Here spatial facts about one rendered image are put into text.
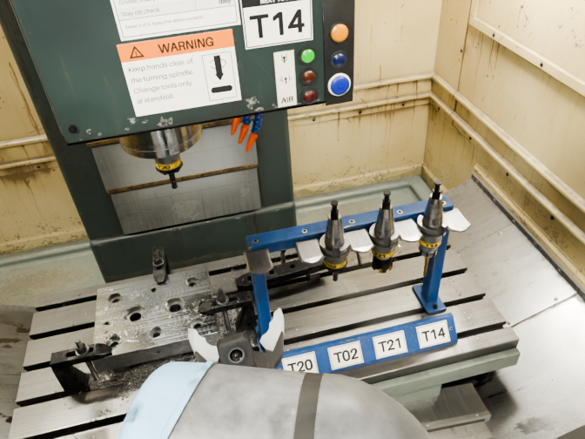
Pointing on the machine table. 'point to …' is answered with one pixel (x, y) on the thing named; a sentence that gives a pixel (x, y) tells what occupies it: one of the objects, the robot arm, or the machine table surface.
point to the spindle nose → (161, 142)
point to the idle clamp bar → (292, 269)
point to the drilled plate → (148, 348)
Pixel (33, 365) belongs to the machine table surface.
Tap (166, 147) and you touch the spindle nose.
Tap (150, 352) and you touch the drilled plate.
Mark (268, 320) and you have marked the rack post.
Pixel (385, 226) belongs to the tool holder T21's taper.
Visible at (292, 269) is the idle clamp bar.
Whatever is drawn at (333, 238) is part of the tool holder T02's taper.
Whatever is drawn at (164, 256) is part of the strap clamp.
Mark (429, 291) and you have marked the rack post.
